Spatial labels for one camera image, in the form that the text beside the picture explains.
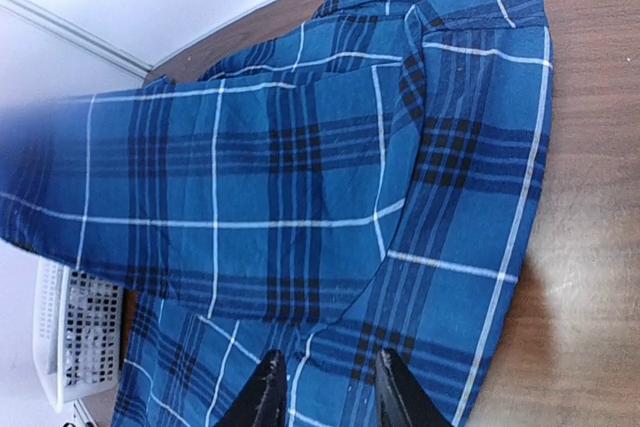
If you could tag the left aluminium frame post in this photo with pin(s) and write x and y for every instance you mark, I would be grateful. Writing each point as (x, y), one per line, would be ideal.
(76, 36)

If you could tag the white plastic laundry basket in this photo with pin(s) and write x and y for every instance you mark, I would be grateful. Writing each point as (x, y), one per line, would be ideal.
(76, 334)

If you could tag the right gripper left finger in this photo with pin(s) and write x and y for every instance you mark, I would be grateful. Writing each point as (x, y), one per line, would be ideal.
(263, 399)

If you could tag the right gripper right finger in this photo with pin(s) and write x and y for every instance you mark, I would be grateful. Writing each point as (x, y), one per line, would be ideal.
(400, 400)

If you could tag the blue plaid long sleeve shirt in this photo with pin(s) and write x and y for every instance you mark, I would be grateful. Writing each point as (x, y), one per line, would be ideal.
(364, 183)

